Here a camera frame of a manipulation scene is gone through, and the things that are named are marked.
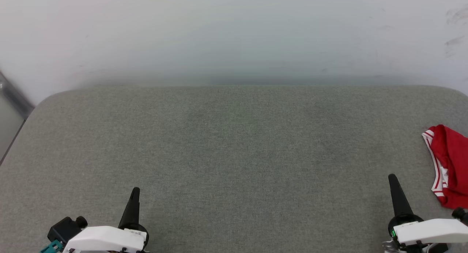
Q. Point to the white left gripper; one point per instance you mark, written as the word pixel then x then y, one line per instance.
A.
pixel 106 240

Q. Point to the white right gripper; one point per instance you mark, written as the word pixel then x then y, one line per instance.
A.
pixel 431 231

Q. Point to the red jersey with white trim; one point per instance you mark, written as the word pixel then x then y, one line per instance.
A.
pixel 453 161

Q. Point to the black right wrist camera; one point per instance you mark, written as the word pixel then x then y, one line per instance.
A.
pixel 460 214

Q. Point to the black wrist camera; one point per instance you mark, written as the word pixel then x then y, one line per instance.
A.
pixel 65 229
pixel 460 214

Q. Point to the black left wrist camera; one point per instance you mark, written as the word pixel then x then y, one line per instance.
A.
pixel 65 229

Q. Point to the grey metal frame strip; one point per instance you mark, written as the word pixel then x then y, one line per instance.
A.
pixel 14 95

